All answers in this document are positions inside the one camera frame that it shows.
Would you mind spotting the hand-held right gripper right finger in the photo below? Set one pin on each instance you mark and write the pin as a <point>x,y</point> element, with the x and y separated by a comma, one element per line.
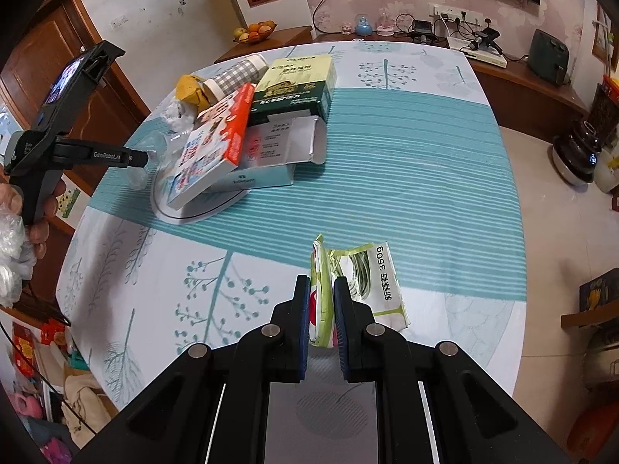
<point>340,328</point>

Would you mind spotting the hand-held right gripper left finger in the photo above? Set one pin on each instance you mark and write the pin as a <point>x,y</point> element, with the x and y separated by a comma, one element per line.
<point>303,328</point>

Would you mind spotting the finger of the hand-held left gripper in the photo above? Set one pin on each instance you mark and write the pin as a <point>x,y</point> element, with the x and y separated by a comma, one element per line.
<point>136,159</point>

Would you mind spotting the clear plastic container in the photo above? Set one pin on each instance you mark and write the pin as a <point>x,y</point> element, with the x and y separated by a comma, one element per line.
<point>155,141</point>

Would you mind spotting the green snack packet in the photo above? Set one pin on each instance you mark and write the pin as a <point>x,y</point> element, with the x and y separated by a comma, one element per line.
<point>367,280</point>

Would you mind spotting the clear plastic bag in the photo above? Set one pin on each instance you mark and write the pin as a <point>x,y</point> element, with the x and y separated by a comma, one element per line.
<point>9,261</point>

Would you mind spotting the grey checkered paper cup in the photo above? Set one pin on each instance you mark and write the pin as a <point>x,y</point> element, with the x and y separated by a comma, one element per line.
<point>237,77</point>

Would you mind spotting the yellow green chocolate box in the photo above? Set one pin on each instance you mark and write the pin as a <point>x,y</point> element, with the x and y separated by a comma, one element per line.
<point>295,82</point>

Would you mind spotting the person's left hand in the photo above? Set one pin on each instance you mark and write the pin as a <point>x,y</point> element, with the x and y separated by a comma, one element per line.
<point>41,237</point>

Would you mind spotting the brown wooden door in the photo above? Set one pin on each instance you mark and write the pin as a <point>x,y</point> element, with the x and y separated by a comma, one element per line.
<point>104,121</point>

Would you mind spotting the white crumpled plastic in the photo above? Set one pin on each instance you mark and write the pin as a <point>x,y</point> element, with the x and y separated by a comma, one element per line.
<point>176,116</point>

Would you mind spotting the red white printed box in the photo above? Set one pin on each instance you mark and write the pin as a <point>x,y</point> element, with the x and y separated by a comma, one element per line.
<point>208,154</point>

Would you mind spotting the yellow crumpled wrapper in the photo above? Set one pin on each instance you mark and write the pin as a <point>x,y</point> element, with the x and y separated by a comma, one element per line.
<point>188,89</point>

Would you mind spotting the white open box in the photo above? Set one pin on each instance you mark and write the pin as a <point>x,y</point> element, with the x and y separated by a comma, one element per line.
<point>285,142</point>

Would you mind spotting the tree print tablecloth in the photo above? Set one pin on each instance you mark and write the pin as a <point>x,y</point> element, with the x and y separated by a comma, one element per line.
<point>411,179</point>

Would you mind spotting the fruit bowl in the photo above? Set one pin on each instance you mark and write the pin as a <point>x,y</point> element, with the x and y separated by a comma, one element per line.
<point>255,32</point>

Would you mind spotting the wooden side cabinet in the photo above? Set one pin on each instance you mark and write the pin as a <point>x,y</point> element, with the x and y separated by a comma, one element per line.
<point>280,41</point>

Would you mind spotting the red paper decoration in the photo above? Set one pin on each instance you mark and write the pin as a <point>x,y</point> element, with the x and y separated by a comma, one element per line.
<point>26,348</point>

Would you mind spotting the beige cloth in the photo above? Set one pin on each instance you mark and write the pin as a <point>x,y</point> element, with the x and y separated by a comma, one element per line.
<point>84,399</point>

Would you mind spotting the small pink figurine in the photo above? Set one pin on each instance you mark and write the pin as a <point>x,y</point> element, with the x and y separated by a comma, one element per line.
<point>346,28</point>

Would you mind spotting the dark printed cardboard box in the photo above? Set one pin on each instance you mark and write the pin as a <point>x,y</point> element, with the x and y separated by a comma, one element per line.
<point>598,295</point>

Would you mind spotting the blue snow globe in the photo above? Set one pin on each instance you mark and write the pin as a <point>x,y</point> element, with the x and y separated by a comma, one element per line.
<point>362,25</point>

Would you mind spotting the steel pot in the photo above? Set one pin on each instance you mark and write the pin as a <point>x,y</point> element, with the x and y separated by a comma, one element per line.
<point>603,362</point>

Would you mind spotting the pink dome ornament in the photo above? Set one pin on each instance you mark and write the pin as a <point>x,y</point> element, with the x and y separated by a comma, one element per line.
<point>385,27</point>

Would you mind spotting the dark round ceramic jar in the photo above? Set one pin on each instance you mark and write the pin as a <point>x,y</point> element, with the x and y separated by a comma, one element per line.
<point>578,150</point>

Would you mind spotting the white set-top box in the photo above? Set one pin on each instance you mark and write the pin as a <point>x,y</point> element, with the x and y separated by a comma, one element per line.
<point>478,55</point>

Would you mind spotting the wooden television bench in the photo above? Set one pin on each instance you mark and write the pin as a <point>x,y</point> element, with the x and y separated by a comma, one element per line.
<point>522,82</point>

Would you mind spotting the white container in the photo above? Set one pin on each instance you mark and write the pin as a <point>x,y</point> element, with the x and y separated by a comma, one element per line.
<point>608,170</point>

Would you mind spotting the small black screen device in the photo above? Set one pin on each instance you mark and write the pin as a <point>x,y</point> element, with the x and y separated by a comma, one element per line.
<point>419,26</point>

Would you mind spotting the black handheld device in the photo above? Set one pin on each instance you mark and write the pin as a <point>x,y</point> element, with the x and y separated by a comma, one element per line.
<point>486,38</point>

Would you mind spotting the dark green air fryer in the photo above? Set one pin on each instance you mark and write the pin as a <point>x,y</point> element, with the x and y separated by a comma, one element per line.
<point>549,55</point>

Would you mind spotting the white wall outlets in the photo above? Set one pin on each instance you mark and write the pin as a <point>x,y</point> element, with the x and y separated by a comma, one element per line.
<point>454,12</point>

